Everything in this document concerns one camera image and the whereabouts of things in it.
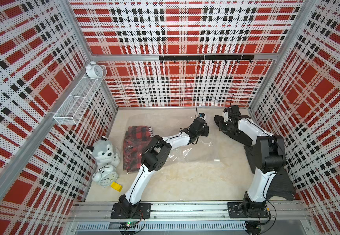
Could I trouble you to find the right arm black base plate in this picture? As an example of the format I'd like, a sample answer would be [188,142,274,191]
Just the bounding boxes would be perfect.
[227,202,270,218]

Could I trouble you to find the grey white husky plush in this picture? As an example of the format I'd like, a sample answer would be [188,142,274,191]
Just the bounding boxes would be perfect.
[85,136,120,169]

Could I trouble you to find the white alarm clock on table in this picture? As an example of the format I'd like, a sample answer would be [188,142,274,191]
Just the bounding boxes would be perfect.
[92,164,118,187]

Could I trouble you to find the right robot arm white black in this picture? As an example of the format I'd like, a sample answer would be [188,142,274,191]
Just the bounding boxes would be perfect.
[214,105,286,209]

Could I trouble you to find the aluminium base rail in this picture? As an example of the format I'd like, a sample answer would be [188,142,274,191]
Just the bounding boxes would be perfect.
[65,200,317,235]

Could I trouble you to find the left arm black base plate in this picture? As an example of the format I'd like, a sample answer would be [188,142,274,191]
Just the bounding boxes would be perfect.
[110,203,151,219]

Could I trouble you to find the black wall hook rail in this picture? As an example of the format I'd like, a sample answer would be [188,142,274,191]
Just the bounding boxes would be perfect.
[159,54,255,62]

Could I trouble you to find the white wire mesh shelf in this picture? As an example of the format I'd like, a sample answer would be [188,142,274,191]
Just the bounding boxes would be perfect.
[54,65,107,125]

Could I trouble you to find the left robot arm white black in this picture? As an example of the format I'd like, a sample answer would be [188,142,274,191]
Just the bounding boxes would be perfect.
[118,113,209,214]

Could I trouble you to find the white alarm clock on shelf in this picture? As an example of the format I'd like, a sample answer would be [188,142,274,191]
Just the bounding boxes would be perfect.
[85,61,103,78]

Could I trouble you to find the green circuit board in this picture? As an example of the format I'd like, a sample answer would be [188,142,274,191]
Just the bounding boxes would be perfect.
[108,221,136,230]

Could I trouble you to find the yellow small block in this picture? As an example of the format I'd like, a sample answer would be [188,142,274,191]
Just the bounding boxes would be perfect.
[110,182,122,192]

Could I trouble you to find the red black plaid shirt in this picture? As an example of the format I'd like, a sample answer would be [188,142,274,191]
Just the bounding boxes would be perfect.
[123,125,154,173]

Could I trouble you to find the clear plastic vacuum bag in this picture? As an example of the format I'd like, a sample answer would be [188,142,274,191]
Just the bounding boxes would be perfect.
[118,114,244,174]

